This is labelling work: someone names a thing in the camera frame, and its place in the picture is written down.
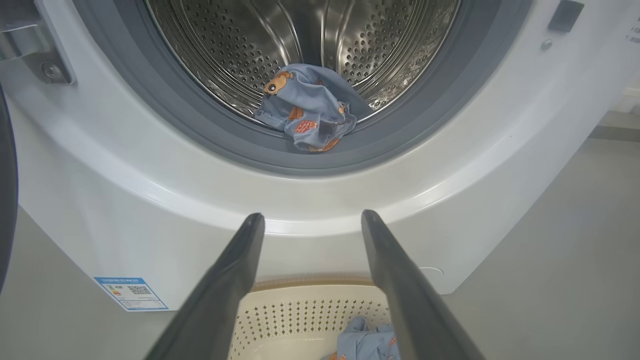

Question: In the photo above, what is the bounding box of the blue bear print garment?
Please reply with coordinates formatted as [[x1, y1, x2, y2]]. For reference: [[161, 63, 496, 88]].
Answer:
[[254, 63, 373, 152], [320, 316, 402, 360]]

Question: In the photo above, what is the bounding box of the black round washing machine door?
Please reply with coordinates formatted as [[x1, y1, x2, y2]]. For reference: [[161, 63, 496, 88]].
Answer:
[[0, 85, 19, 296]]

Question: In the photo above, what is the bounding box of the metal door hinge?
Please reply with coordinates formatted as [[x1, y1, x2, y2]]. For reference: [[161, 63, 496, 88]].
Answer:
[[0, 0, 77, 86]]

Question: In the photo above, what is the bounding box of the blue energy label sticker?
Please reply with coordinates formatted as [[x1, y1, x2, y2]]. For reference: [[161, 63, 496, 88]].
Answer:
[[94, 276, 169, 312]]

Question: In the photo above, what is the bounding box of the stainless steel washer drum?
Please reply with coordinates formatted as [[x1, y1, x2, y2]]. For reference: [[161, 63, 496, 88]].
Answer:
[[145, 0, 461, 123]]

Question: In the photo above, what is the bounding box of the cream perforated laundry basket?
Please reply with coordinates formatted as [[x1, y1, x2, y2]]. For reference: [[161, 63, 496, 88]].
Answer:
[[227, 274, 401, 360]]

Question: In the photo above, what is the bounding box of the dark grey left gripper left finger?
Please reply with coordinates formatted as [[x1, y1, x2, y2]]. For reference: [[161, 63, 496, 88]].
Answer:
[[144, 213, 266, 360]]

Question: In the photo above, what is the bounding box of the white washing machine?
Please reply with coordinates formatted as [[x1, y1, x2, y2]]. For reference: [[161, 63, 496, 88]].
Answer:
[[0, 0, 640, 312]]

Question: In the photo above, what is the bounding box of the grey rubber door seal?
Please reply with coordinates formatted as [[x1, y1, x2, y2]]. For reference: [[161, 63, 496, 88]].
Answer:
[[72, 0, 533, 177]]

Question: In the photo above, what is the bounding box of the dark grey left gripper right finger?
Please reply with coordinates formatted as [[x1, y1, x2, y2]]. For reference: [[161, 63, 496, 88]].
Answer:
[[361, 209, 486, 360]]

